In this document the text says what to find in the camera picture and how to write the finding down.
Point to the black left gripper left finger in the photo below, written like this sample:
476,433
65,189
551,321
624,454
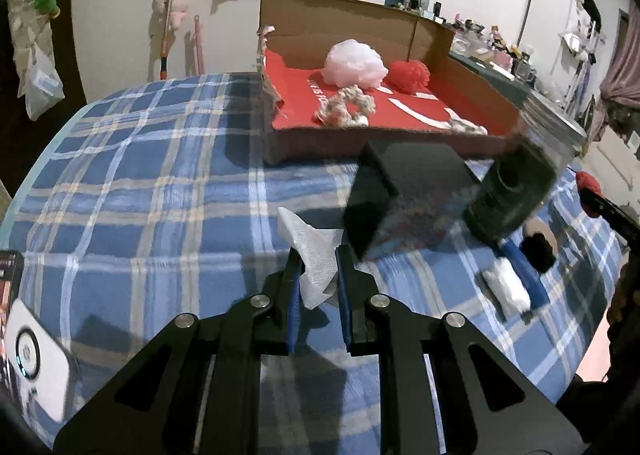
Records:
194,388

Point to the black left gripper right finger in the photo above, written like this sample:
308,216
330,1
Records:
444,386

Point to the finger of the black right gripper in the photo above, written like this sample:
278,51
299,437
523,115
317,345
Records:
618,220

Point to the red knitted toy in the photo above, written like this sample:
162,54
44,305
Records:
589,192

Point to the beige round cushion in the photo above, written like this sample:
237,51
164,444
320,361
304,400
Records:
534,226

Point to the black pom pom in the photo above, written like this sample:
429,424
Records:
539,252

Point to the blue white cloth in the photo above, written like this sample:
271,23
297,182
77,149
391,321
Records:
530,278

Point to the white tissue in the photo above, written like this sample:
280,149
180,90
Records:
316,248

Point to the beige floral scrunchie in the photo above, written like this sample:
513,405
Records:
350,106

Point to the white sock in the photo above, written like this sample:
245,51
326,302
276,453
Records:
507,288

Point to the glass jar with metal lid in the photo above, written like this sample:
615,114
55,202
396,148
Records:
538,150

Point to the pink curtain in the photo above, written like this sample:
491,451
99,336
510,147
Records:
619,91

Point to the white device with round dial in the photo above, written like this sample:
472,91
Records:
45,374

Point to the dark green covered side table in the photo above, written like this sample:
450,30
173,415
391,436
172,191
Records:
512,90

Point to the blue plaid tablecloth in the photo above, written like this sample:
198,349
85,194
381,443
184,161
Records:
155,201

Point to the black floral box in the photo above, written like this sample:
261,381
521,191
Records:
405,197

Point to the white refrigerator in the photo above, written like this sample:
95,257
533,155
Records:
545,23

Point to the red mesh bath pouf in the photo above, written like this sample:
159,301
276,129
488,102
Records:
409,77

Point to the cardboard box with red lining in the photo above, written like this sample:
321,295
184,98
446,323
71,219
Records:
294,38

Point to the clear plastic bag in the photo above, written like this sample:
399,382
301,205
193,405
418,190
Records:
43,87

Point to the pink plush on mop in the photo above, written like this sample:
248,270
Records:
177,12

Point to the orange handled mop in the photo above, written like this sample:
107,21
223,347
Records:
164,42

